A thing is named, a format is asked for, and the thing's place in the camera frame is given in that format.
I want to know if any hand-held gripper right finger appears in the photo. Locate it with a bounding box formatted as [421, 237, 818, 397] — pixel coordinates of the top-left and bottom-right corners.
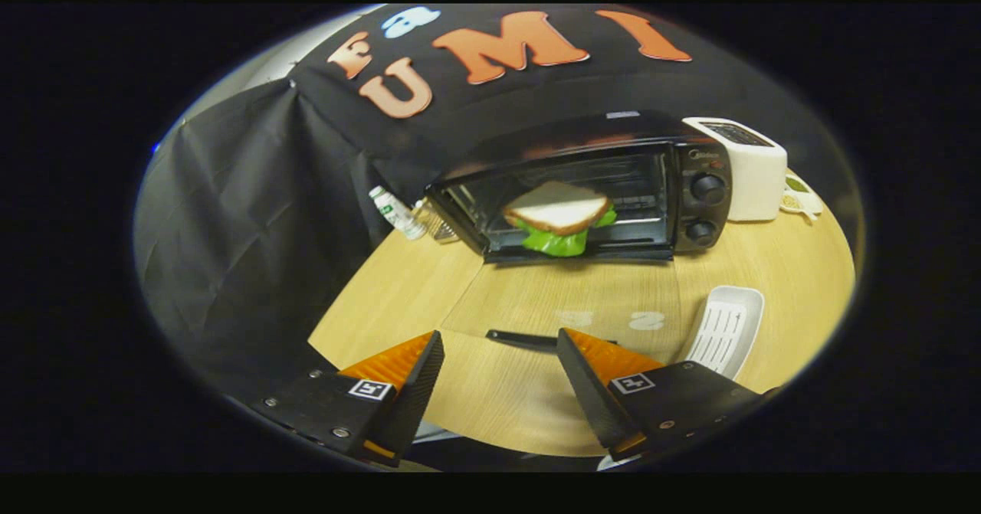
[556, 328, 767, 461]

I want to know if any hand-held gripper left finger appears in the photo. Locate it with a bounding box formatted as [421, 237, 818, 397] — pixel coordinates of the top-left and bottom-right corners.
[261, 330, 445, 467]

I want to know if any toast sandwich with lettuce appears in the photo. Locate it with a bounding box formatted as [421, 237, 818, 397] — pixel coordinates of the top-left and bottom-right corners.
[502, 181, 618, 257]

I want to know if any black toaster oven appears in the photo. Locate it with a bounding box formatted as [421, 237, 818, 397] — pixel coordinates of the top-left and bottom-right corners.
[425, 110, 733, 352]

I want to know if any white pop-up toaster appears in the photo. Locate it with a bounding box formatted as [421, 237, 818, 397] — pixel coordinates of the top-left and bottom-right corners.
[682, 117, 789, 222]

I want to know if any white slotted plastic tray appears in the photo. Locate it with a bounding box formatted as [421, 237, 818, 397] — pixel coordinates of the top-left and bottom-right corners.
[684, 285, 766, 381]

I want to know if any white bottle with green label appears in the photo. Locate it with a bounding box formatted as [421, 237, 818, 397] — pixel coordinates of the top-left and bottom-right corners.
[369, 186, 428, 241]

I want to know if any small white and green item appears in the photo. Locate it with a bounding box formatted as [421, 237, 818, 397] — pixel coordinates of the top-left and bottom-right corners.
[780, 175, 823, 224]

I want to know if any small metal wire rack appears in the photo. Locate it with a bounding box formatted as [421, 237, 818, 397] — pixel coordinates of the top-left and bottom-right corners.
[414, 196, 461, 244]

